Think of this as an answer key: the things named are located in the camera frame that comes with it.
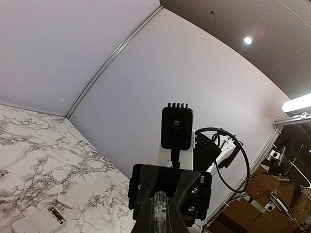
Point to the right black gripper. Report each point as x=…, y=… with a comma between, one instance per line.
x=189, y=195

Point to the white battery cover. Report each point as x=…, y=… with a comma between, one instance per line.
x=65, y=201

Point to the white remote control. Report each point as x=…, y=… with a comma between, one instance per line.
x=39, y=222

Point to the black gold battery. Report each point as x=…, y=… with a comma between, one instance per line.
x=57, y=215

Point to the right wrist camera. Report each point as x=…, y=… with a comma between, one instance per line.
x=177, y=137

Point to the right aluminium frame post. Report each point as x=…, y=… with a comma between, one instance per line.
x=108, y=61

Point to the front right aluminium post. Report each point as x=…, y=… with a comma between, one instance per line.
x=278, y=125

